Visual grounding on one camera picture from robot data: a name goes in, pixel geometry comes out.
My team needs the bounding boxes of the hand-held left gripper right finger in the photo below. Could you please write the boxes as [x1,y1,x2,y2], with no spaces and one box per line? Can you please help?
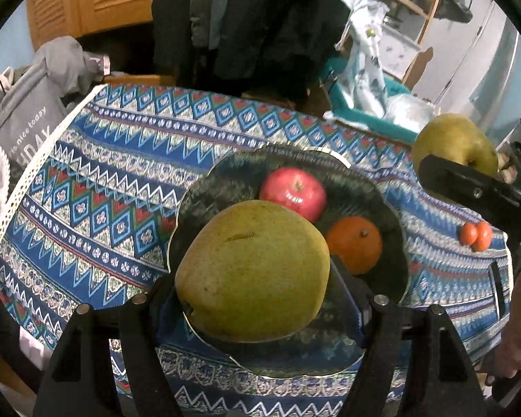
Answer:
[329,255,489,417]

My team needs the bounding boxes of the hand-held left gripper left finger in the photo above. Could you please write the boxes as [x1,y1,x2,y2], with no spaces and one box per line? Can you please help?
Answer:
[34,276,187,417]

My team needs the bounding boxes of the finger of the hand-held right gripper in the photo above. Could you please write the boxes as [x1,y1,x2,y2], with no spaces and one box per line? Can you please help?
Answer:
[418,154,521,227]

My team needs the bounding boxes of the orange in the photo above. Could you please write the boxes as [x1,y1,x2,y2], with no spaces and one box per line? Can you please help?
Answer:
[325,216,383,275]

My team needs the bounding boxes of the red apple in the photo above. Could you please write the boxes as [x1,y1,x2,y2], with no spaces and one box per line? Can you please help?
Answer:
[259,167,328,223]

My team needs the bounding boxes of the glass plate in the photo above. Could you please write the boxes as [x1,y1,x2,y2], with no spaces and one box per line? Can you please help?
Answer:
[167,144,410,378]

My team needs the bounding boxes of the clear plastic bag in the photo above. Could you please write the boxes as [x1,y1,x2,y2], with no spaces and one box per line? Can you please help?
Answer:
[384,93,439,133]

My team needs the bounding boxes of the blue patterned tablecloth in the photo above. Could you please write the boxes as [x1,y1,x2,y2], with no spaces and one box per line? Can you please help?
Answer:
[0,83,515,417]

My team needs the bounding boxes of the grey refrigerator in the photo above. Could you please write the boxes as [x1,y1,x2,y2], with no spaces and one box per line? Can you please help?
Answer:
[434,0,521,140]

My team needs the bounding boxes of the teal box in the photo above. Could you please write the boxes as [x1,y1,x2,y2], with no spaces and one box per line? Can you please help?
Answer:
[323,58,422,135]

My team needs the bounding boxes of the white printed bag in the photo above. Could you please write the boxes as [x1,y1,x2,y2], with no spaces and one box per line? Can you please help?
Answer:
[334,0,394,118]

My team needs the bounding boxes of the wooden shelf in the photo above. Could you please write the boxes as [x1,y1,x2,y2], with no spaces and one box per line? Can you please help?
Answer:
[356,0,450,83]

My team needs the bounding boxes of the grey fabric bag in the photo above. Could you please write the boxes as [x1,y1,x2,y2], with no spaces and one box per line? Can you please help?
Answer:
[0,63,70,161]

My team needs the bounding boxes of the grey garment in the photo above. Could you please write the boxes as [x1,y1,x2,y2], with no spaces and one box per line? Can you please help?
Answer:
[15,36,111,96]

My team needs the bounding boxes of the dark hanging clothes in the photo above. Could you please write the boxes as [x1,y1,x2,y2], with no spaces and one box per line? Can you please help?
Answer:
[151,0,348,100]

